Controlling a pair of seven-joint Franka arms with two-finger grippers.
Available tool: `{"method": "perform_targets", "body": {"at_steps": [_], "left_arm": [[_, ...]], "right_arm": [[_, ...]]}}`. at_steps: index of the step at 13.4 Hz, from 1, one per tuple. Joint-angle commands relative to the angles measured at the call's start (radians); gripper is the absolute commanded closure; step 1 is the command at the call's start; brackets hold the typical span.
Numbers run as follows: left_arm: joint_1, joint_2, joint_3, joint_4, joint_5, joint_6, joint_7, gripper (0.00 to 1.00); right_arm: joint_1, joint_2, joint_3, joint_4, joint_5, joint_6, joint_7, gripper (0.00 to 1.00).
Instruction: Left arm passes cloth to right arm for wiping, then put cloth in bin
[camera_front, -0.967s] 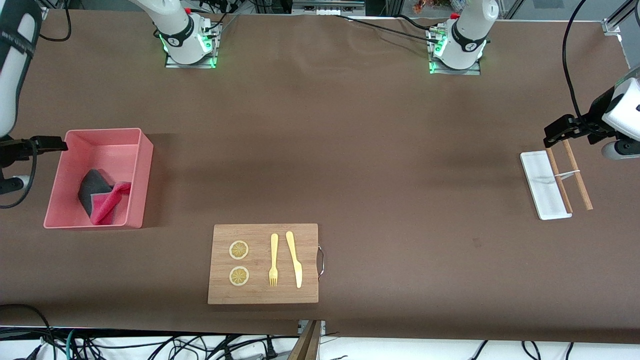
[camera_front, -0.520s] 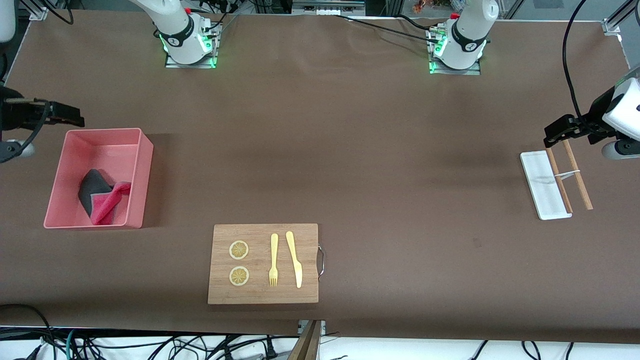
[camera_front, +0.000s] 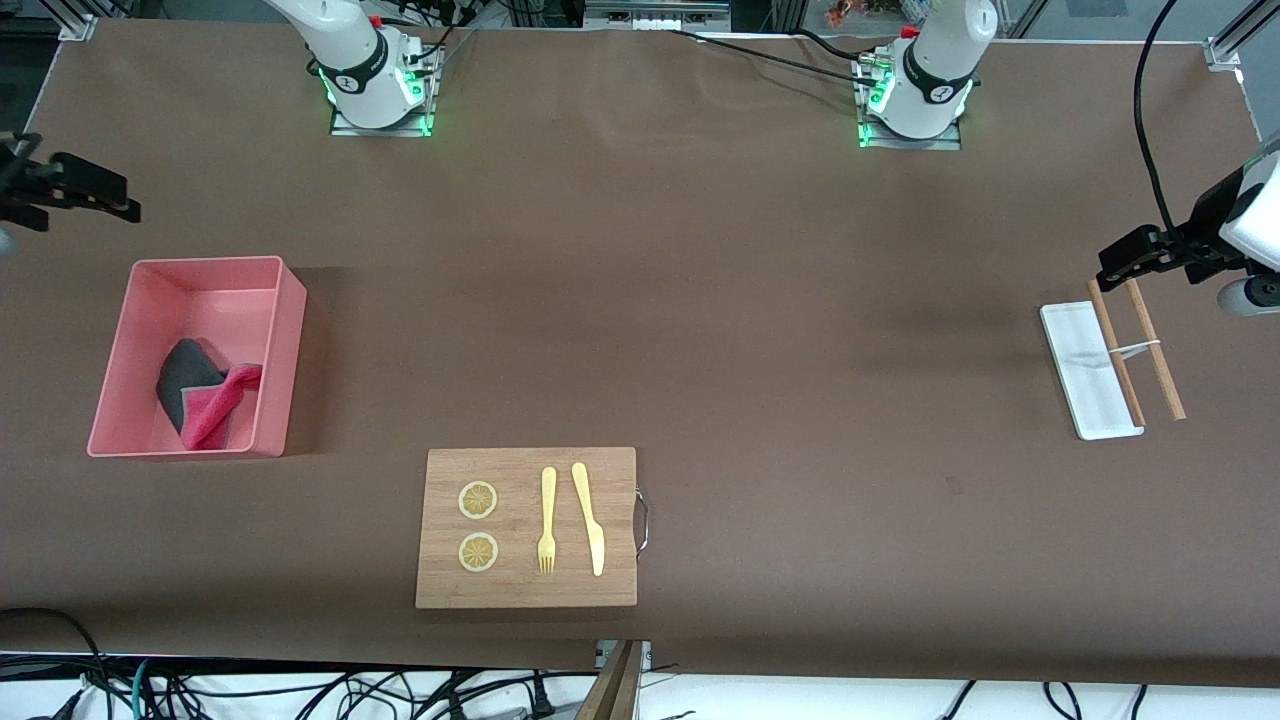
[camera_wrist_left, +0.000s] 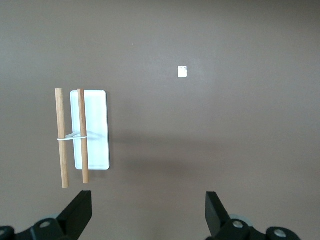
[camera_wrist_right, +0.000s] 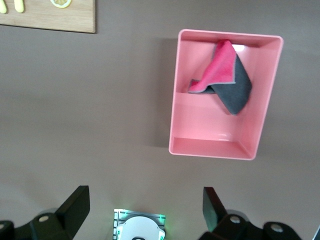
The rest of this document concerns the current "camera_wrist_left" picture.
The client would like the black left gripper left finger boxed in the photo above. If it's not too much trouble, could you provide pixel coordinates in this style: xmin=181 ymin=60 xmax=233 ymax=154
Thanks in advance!
xmin=0 ymin=190 xmax=93 ymax=240

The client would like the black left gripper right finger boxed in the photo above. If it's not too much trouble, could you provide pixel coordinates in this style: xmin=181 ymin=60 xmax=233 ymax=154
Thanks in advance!
xmin=205 ymin=191 xmax=301 ymax=240

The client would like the white rubber band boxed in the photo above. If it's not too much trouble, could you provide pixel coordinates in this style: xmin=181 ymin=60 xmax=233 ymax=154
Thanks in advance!
xmin=57 ymin=131 xmax=89 ymax=142

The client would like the brown table cover sheet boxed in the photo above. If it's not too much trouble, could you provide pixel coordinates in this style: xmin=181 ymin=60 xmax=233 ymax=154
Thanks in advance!
xmin=0 ymin=0 xmax=320 ymax=240

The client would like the wooden stick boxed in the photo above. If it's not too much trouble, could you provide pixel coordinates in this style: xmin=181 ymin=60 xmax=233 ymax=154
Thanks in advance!
xmin=54 ymin=88 xmax=71 ymax=189
xmin=77 ymin=88 xmax=90 ymax=185

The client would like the white rectangular tray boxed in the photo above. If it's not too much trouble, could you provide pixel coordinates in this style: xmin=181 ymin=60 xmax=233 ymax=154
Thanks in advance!
xmin=69 ymin=89 xmax=111 ymax=171

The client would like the small square tape patch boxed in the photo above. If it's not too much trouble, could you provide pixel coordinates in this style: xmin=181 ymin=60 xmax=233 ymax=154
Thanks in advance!
xmin=177 ymin=66 xmax=189 ymax=79

